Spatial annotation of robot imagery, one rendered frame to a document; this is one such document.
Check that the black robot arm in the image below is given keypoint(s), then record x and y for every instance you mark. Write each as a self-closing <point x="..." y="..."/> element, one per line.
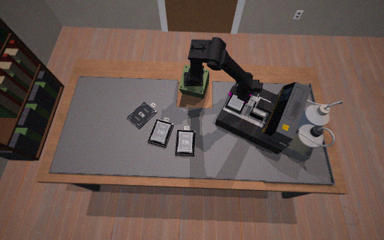
<point x="214" y="53"/>

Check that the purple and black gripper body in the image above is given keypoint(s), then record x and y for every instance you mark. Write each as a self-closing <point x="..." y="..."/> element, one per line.
<point x="242" y="95"/>

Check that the white bottle with black cap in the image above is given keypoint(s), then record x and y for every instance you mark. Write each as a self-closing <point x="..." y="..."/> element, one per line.
<point x="302" y="144"/>

